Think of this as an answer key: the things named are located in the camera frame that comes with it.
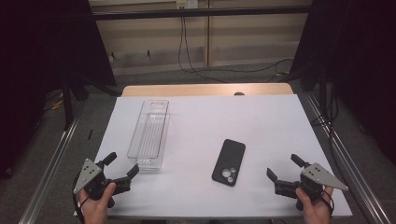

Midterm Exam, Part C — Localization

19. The black hanging cable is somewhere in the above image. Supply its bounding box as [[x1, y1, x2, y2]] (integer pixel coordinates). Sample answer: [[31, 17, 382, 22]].
[[177, 8, 230, 84]]

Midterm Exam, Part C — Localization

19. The left hand-held gripper black cable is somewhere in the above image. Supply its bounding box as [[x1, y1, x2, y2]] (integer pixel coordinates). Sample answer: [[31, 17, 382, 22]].
[[72, 174, 87, 224]]

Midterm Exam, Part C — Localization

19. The yellow cable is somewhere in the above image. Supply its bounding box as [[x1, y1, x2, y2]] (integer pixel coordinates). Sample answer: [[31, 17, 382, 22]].
[[43, 92, 64, 112]]

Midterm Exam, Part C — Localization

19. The white wall socket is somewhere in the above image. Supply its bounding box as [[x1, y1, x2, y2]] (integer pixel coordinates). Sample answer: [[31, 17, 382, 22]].
[[176, 0, 199, 10]]

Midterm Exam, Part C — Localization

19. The black phone case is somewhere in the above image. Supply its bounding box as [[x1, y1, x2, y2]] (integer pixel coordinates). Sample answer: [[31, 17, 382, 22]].
[[211, 138, 247, 188]]

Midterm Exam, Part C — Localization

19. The person's right hand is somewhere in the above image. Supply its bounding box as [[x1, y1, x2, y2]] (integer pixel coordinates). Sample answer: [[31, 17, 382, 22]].
[[294, 185, 335, 224]]

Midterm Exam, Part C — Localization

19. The long black floor cable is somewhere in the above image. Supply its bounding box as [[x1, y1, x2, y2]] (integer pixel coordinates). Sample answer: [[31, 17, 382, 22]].
[[182, 15, 295, 75]]

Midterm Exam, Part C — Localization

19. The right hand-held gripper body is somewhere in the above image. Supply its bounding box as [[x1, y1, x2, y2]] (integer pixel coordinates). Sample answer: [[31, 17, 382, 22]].
[[274, 161, 349, 211]]

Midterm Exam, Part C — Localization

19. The person's left hand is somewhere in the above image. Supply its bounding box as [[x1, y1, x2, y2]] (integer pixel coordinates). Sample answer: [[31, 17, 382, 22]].
[[78, 182, 117, 224]]

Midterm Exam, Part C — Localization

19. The black horizontal bar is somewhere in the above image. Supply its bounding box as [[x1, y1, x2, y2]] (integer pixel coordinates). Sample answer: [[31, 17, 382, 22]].
[[92, 5, 312, 21]]

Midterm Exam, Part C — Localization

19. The right hand-held gripper black cable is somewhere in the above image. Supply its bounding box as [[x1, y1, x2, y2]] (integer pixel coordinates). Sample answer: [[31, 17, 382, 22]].
[[320, 189, 335, 217]]

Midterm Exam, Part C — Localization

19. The hand-held gripper black cable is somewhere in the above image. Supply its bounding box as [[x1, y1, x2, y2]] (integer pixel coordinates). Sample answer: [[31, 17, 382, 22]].
[[72, 174, 87, 224], [320, 189, 335, 217]]

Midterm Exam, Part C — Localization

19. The white table cover sheet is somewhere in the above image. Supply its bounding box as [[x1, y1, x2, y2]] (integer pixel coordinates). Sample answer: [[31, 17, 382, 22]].
[[73, 94, 353, 218]]

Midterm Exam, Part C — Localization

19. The black curtain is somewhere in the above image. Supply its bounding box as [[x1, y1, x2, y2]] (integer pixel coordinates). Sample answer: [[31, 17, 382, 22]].
[[0, 0, 118, 180], [289, 0, 396, 164]]

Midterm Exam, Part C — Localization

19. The thin black stand cable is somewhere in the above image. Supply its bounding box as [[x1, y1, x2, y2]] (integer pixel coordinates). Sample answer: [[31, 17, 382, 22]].
[[310, 85, 342, 175]]

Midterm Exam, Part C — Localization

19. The black metal stand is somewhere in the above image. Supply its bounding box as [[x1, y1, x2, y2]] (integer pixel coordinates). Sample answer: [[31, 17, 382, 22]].
[[60, 73, 92, 132], [317, 69, 332, 120]]

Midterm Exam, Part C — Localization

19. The clear plastic tray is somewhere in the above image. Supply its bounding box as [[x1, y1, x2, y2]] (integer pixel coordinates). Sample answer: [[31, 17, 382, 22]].
[[126, 99, 171, 172]]

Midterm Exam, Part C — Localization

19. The aluminium rail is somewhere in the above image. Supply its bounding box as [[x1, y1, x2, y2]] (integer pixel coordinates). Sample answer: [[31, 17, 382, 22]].
[[18, 104, 84, 224], [305, 92, 394, 224]]

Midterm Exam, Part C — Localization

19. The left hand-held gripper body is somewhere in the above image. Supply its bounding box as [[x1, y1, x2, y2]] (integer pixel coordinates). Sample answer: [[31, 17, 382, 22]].
[[72, 158, 132, 209]]

